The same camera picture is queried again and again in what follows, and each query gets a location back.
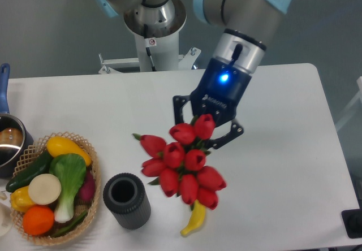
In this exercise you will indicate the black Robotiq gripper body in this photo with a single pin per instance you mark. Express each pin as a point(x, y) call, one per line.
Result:
point(219, 92)

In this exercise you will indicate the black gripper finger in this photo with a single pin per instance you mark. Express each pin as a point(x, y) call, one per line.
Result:
point(236, 130)
point(179, 103)

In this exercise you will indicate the red tulip bouquet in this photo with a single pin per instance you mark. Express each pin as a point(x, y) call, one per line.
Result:
point(179, 167)

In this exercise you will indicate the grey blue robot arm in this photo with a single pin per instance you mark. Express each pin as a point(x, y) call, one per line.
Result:
point(249, 27)

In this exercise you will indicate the dark grey ribbed vase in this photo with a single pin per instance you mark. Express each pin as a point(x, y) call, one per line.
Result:
point(125, 197)

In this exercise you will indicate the yellow banana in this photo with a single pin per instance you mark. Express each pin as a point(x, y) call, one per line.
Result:
point(196, 220)

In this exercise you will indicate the green bok choy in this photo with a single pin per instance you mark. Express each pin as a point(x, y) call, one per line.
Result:
point(70, 169)

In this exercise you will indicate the yellow squash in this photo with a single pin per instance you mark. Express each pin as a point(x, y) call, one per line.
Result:
point(57, 146)

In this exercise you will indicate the purple sweet potato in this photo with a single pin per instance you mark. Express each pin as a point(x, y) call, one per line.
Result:
point(87, 190)

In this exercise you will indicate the black device at edge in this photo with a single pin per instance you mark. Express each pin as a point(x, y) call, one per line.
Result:
point(352, 223)

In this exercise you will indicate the dark green cucumber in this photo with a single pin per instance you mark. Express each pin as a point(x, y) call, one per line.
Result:
point(40, 166)

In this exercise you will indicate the green chili pepper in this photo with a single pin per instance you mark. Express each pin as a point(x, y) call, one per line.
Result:
point(64, 230)

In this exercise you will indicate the white round radish slice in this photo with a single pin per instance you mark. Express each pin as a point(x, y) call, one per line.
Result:
point(44, 189)

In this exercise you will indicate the orange fruit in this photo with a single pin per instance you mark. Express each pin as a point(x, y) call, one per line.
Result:
point(38, 220)

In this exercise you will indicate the yellow bell pepper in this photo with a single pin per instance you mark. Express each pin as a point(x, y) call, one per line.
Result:
point(20, 200)

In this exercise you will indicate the garlic clove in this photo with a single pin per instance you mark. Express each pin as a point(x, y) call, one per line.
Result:
point(3, 196)

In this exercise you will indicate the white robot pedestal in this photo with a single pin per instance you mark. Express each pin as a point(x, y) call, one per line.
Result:
point(156, 33)

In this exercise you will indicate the white metal frame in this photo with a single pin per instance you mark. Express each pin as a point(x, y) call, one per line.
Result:
point(350, 109)

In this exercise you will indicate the blue handled saucepan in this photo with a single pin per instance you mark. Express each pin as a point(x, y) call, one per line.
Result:
point(14, 136)

